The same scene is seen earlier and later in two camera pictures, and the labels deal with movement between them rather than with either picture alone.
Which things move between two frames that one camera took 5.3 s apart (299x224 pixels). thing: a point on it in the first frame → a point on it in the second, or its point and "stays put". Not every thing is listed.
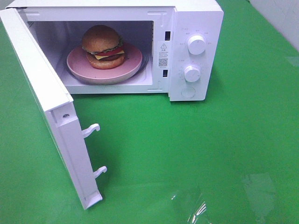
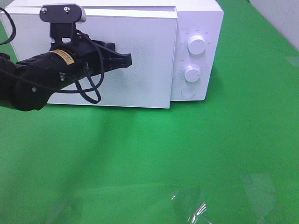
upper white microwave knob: [196, 45] stays put
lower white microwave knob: [192, 73] stays put
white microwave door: [55, 105] → [149, 35]
